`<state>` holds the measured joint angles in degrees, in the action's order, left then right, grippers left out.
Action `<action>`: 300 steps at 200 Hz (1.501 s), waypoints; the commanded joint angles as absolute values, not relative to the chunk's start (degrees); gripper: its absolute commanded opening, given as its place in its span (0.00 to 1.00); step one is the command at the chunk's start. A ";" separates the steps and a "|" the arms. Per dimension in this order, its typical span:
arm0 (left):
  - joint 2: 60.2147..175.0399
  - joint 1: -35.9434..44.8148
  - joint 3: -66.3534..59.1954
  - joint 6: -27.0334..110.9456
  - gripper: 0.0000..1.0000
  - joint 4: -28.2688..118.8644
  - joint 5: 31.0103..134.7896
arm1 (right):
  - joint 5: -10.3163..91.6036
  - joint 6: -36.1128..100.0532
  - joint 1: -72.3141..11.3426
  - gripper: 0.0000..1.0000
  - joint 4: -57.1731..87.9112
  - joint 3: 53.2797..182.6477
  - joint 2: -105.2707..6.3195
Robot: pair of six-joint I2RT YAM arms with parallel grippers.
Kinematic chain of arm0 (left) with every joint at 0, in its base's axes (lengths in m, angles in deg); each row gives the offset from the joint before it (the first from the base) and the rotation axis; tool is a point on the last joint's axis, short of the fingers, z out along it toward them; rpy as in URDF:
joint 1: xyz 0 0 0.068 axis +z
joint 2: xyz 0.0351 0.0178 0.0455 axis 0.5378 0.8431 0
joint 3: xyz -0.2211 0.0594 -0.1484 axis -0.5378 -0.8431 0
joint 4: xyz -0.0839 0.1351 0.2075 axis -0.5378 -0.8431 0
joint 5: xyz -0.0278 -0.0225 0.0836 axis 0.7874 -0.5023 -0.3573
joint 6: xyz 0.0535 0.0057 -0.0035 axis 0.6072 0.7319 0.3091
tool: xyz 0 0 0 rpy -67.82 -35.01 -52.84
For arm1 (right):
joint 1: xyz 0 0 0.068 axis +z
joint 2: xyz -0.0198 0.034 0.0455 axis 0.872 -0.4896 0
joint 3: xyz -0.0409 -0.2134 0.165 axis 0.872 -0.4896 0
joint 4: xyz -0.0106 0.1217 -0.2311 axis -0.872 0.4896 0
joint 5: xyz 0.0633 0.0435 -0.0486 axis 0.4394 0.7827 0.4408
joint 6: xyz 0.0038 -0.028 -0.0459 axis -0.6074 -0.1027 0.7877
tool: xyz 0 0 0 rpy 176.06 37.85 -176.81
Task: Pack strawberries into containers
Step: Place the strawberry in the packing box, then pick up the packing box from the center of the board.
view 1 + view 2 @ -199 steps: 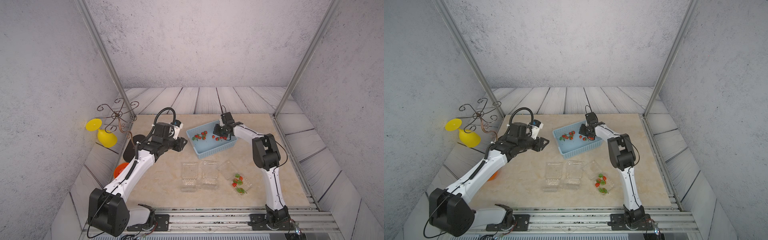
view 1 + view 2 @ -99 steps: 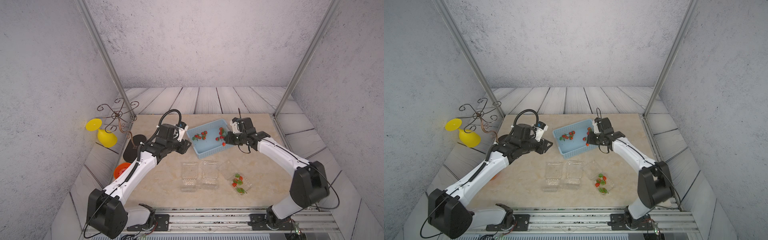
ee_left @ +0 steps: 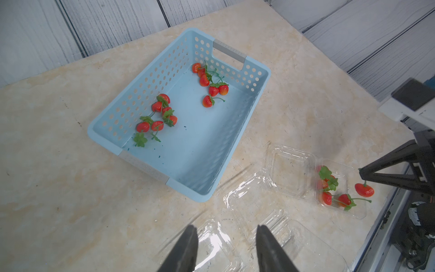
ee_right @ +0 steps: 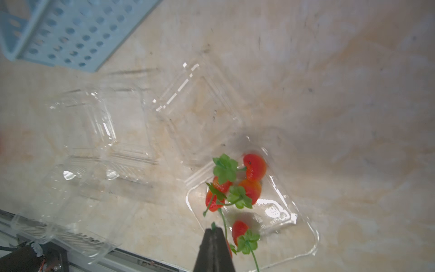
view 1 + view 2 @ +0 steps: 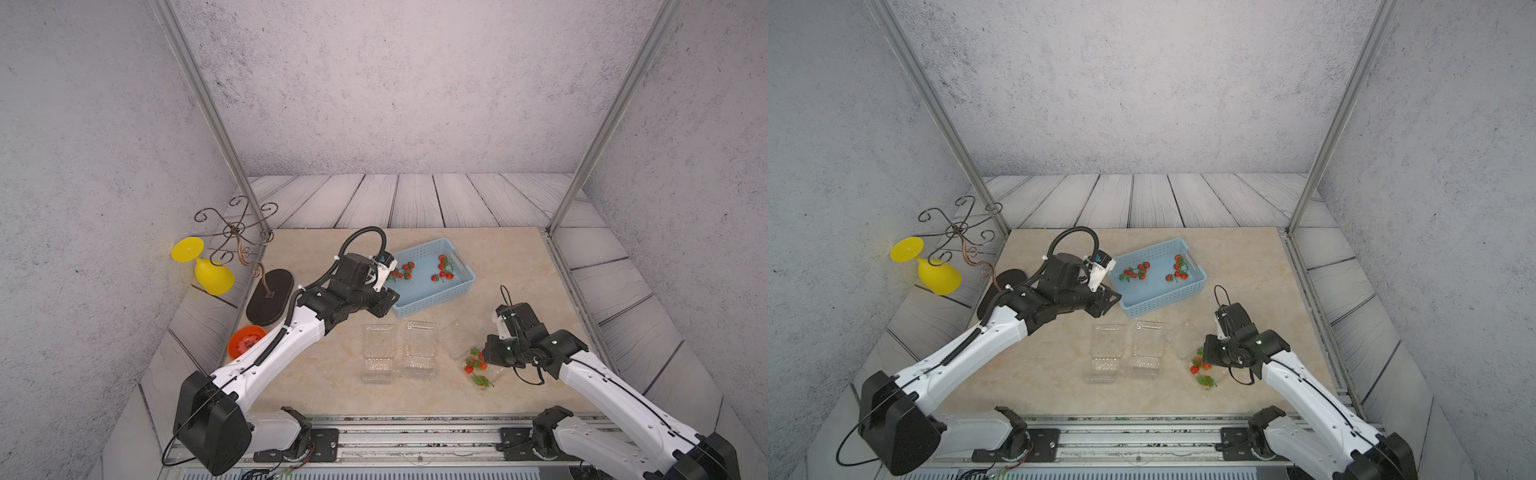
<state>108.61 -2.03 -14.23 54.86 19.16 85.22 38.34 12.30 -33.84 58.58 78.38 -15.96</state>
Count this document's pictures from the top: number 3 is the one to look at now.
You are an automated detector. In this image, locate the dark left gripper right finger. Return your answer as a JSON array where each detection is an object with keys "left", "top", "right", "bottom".
[{"left": 256, "top": 225, "right": 299, "bottom": 272}]

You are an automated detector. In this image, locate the single red strawberry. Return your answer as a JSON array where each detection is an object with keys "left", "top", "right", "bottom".
[{"left": 355, "top": 181, "right": 375, "bottom": 198}]

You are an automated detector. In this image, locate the strawberry cluster in basket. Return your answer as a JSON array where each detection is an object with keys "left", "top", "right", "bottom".
[
  {"left": 192, "top": 62, "right": 230, "bottom": 108},
  {"left": 133, "top": 94, "right": 178, "bottom": 147}
]

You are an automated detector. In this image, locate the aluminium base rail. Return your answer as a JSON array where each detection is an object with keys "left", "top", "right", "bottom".
[{"left": 349, "top": 186, "right": 435, "bottom": 272}]

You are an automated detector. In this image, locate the clear clamshell container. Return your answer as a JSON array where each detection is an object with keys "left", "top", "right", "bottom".
[
  {"left": 264, "top": 144, "right": 369, "bottom": 221},
  {"left": 159, "top": 217, "right": 245, "bottom": 272},
  {"left": 224, "top": 170, "right": 349, "bottom": 272}
]

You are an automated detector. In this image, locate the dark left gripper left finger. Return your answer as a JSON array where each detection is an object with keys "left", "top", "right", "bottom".
[{"left": 157, "top": 224, "right": 199, "bottom": 272}]

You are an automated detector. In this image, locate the strawberry cluster right in basket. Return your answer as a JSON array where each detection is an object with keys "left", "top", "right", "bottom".
[{"left": 192, "top": 62, "right": 230, "bottom": 108}]

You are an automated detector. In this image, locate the light blue perforated basket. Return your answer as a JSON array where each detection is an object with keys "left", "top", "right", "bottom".
[{"left": 88, "top": 28, "right": 271, "bottom": 202}]

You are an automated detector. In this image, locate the strawberry cluster left in basket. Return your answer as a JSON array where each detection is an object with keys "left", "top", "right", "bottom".
[{"left": 133, "top": 94, "right": 178, "bottom": 147}]

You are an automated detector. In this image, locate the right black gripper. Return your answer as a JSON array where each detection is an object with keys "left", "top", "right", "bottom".
[{"left": 359, "top": 130, "right": 435, "bottom": 197}]

